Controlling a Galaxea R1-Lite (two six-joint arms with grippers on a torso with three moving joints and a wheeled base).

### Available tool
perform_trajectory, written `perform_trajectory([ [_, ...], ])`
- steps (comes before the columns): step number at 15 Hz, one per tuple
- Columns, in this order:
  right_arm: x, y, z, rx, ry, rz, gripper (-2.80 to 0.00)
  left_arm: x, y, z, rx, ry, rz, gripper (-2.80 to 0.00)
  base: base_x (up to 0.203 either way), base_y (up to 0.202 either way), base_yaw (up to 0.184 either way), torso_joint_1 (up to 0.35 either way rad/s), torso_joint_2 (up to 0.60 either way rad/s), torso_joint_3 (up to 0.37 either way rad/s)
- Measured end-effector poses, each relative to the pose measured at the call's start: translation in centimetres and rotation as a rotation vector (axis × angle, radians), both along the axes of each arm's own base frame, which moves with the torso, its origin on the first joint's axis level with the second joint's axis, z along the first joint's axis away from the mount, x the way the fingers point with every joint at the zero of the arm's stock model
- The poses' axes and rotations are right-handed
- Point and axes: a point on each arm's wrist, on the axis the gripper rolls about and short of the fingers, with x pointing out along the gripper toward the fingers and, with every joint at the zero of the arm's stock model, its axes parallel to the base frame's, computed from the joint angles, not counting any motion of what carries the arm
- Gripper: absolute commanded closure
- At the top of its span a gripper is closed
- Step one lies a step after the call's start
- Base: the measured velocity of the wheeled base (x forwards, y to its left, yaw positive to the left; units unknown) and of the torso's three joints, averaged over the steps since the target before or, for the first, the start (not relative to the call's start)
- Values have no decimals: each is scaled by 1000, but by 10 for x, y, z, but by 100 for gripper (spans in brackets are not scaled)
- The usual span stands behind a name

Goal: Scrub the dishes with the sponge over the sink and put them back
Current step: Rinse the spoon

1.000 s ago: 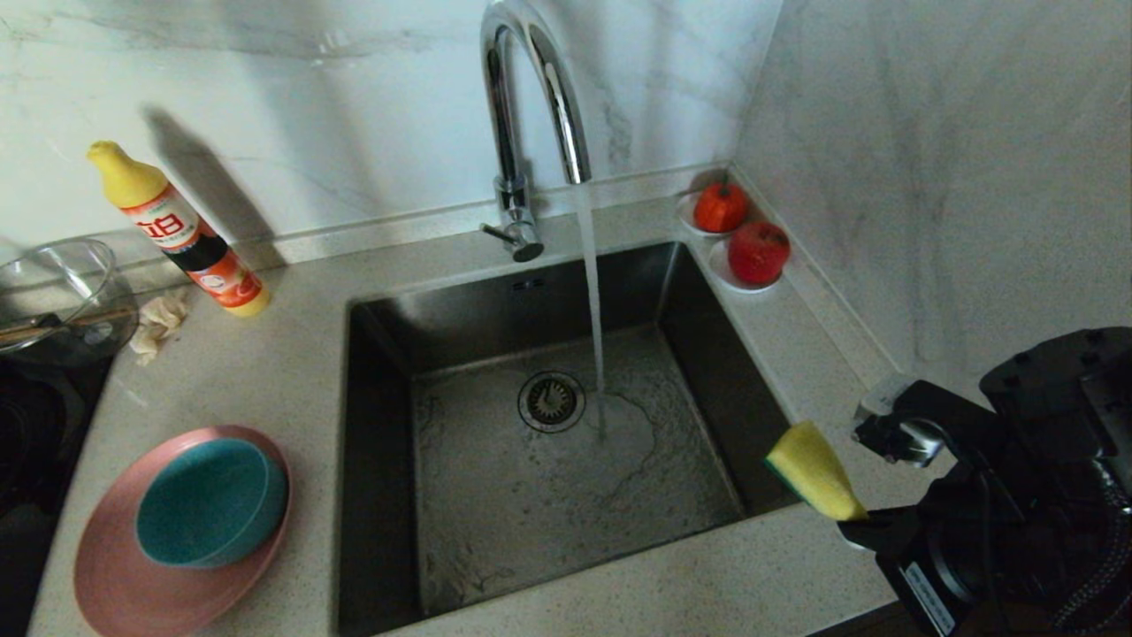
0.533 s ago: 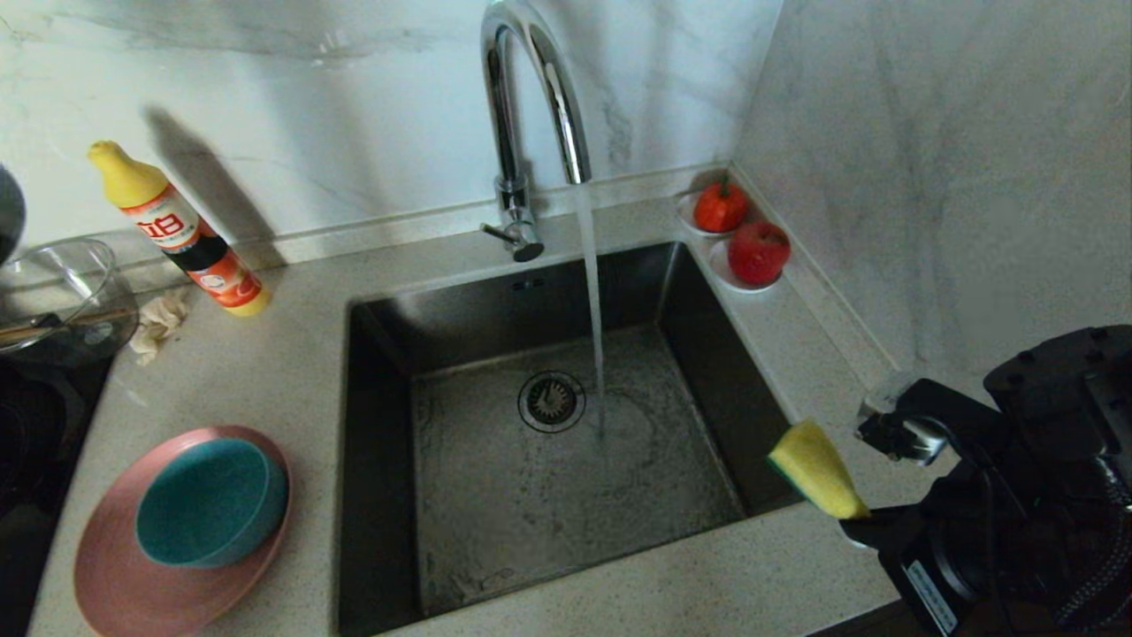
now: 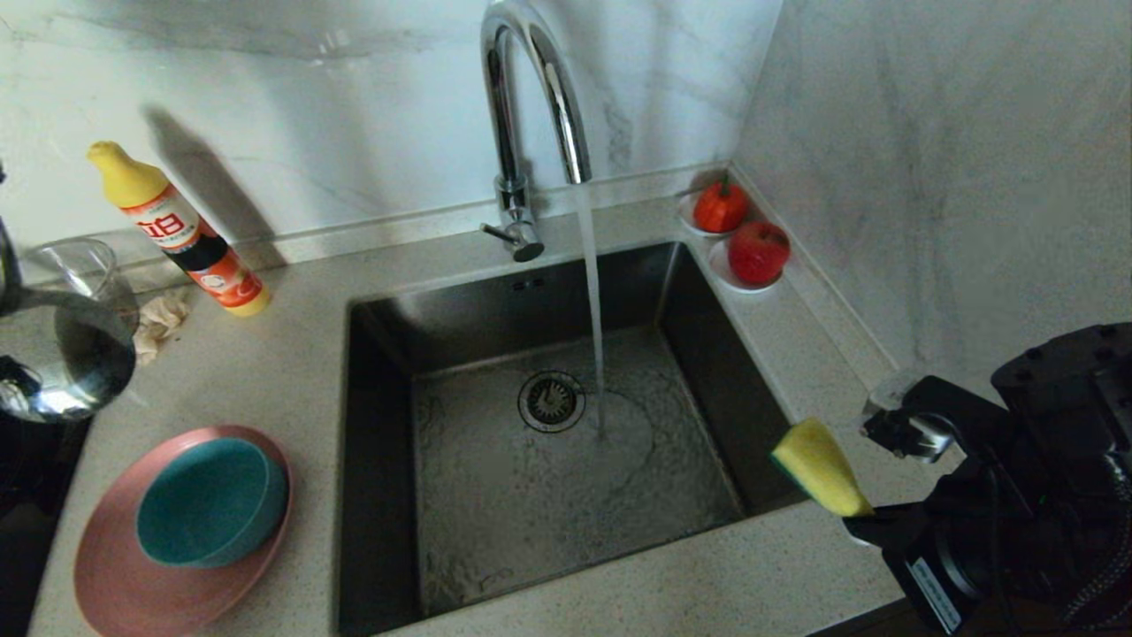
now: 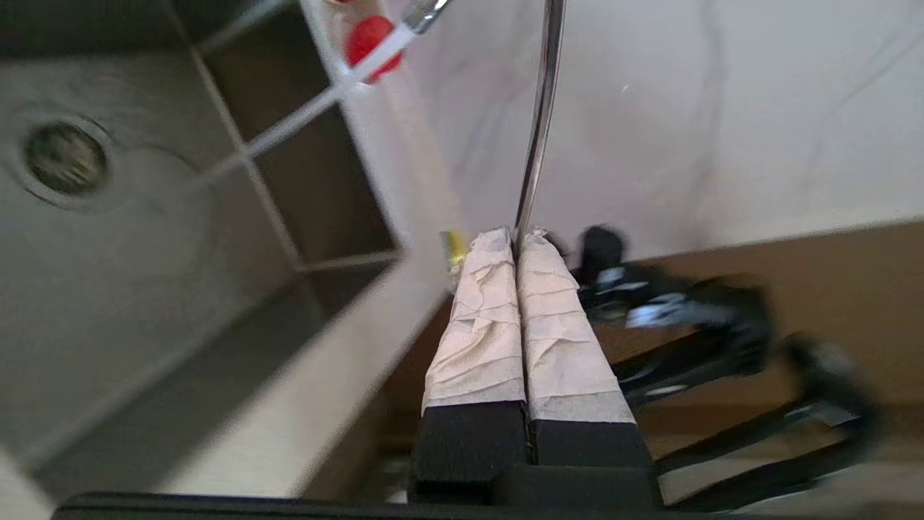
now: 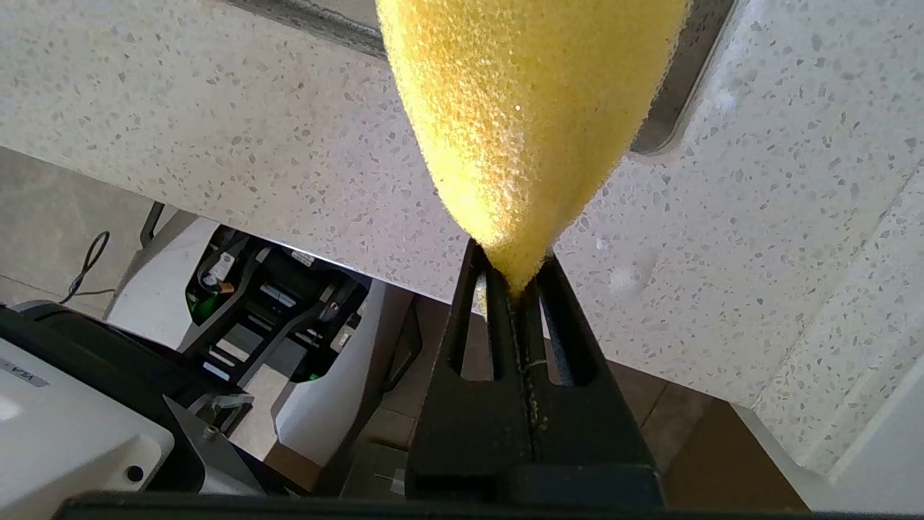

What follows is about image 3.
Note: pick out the yellow green sponge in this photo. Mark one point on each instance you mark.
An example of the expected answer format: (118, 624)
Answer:
(818, 469)

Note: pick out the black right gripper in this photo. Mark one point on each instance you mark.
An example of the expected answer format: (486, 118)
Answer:
(1070, 398)

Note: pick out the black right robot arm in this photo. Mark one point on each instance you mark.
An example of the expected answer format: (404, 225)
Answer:
(1105, 610)

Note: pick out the clear glass bowl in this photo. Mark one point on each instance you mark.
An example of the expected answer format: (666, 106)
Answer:
(80, 261)

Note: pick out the teal bowl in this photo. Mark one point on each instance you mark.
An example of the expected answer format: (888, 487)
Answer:
(210, 504)

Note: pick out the pink plate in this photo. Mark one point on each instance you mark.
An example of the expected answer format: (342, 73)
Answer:
(110, 602)

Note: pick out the chrome gooseneck faucet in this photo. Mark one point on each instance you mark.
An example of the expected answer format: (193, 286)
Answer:
(510, 133)

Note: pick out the black stove top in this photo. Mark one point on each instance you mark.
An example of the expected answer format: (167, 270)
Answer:
(26, 495)

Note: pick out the red apple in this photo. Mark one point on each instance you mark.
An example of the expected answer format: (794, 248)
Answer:
(758, 253)

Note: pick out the stainless steel sink basin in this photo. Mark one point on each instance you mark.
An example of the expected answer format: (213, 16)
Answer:
(548, 531)

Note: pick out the crumpled beige tissue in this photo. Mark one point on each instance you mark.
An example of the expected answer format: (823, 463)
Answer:
(164, 318)

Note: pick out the metal spoon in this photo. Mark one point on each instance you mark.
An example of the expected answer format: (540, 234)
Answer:
(80, 354)

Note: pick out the yellow capped dish soap bottle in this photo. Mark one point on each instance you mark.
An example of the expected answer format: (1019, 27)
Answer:
(187, 237)

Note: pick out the small white dish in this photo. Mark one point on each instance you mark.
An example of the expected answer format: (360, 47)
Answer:
(717, 265)
(684, 218)

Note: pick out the clear running water stream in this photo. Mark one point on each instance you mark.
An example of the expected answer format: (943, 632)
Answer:
(591, 265)

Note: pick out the round metal drain strainer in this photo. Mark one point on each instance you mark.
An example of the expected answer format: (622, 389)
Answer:
(551, 401)

